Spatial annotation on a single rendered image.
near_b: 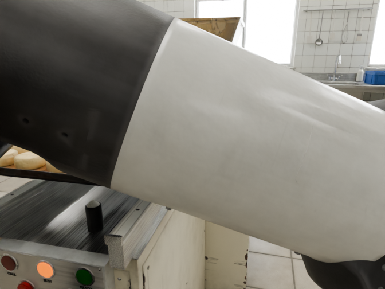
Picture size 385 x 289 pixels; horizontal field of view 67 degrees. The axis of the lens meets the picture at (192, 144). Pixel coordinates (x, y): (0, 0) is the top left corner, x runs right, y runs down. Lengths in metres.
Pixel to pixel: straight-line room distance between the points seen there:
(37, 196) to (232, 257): 0.89
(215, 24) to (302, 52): 3.25
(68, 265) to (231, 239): 0.86
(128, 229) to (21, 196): 0.30
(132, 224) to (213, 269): 0.94
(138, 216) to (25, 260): 0.22
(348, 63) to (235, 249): 3.47
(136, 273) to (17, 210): 0.31
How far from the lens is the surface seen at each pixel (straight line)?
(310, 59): 4.34
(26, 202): 0.76
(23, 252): 0.65
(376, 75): 3.93
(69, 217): 0.73
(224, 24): 1.14
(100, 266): 0.57
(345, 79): 4.36
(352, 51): 4.42
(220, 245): 1.36
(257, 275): 1.84
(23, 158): 0.58
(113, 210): 0.72
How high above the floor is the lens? 1.18
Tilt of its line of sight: 17 degrees down
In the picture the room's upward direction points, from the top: straight up
